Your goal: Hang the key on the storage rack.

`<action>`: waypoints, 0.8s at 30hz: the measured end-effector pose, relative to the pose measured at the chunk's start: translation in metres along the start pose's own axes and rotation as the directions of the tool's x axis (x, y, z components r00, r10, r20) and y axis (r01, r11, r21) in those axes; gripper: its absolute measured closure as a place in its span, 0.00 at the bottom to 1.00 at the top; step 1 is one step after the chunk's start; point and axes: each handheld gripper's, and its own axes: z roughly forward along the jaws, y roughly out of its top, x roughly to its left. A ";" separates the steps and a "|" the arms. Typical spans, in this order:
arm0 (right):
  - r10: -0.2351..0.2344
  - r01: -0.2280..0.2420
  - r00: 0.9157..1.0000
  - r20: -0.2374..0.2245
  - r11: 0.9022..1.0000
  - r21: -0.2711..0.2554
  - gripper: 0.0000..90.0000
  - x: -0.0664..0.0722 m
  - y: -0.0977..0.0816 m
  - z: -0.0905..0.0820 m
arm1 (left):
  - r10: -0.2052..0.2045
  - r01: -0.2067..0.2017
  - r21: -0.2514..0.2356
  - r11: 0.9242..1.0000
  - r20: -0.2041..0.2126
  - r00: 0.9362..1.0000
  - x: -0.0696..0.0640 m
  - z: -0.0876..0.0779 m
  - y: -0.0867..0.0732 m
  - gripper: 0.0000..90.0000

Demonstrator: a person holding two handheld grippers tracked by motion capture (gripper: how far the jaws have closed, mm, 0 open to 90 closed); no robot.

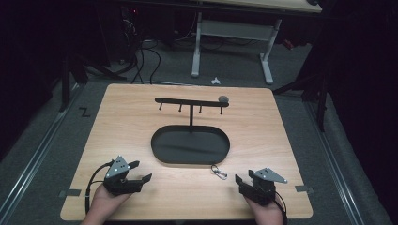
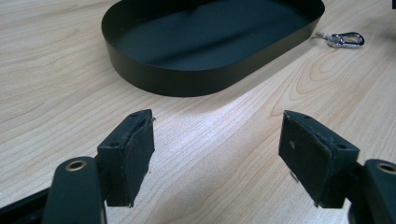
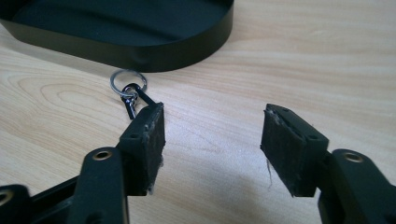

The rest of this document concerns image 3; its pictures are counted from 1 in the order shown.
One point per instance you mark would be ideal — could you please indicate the black oval tray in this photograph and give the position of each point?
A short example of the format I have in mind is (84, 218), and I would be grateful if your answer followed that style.
(130, 28)

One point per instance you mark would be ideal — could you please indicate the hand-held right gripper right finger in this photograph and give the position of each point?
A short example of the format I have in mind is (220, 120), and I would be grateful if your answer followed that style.
(292, 149)

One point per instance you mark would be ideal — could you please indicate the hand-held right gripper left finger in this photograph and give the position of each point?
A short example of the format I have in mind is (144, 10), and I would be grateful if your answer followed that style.
(141, 149)

